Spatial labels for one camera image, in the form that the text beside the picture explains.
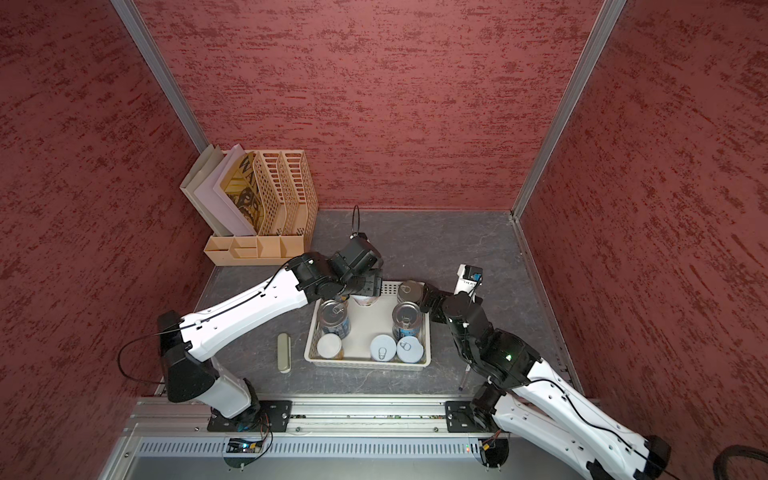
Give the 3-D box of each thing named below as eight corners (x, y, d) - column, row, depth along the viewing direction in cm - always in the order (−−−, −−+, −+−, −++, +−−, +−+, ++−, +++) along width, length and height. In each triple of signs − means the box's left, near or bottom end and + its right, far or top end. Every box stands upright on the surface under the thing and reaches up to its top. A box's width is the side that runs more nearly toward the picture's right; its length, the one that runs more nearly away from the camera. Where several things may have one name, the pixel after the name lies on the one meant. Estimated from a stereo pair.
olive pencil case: (281, 375, 82) (277, 371, 80) (281, 338, 89) (277, 333, 86) (292, 372, 83) (288, 368, 80) (291, 336, 90) (288, 331, 87)
